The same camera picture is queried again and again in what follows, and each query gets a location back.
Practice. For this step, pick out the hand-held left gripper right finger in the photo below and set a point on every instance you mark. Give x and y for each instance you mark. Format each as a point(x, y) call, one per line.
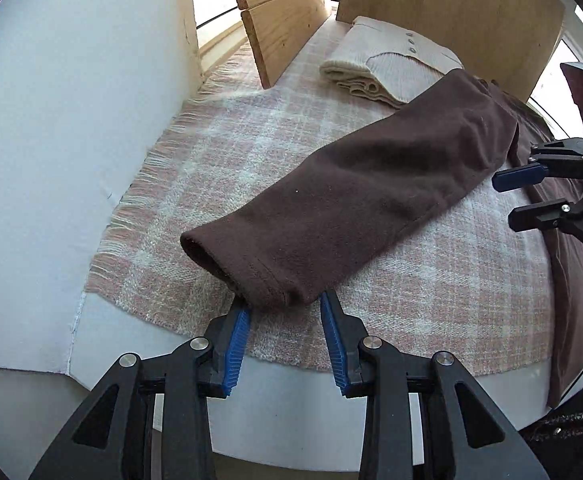
point(334, 350)

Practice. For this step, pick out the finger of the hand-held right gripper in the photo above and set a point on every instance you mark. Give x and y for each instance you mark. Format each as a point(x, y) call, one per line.
point(519, 177)
point(536, 215)

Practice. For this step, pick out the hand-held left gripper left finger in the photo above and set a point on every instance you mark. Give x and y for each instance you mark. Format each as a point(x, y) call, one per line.
point(234, 355)

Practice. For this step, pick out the brown sweater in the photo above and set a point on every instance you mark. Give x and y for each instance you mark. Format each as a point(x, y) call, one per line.
point(371, 180)

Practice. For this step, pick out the folded cream cardigan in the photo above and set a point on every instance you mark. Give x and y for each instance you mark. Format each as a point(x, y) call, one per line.
point(386, 65)

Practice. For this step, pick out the plywood panel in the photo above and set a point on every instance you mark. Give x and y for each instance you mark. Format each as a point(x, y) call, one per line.
point(446, 5)

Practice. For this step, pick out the pink plaid blanket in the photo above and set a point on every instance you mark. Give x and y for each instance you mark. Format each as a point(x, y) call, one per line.
point(221, 150)

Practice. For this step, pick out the person's black tweed jacket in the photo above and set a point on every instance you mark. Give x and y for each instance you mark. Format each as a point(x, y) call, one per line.
point(571, 440)

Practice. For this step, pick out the light wooden side panel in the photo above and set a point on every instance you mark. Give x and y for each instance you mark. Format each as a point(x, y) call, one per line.
point(186, 10)

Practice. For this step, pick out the window frame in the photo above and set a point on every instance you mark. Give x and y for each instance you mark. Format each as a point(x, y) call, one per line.
point(556, 75)

